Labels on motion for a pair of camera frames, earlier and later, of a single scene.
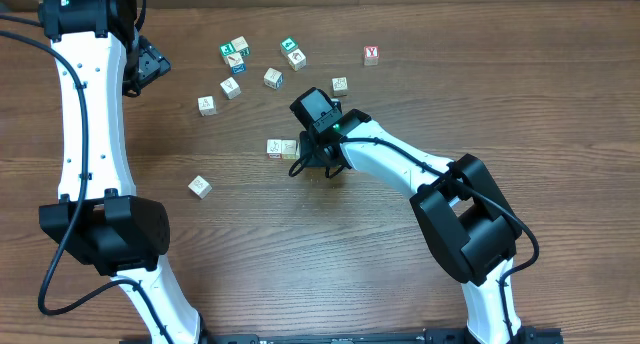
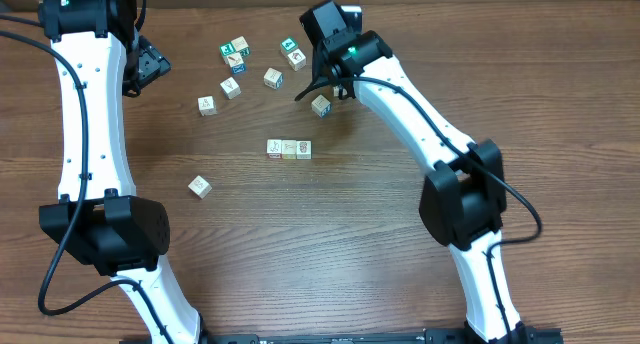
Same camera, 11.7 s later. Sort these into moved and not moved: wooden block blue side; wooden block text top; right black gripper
Moved: right black gripper
Not moved: wooden block blue side; wooden block text top
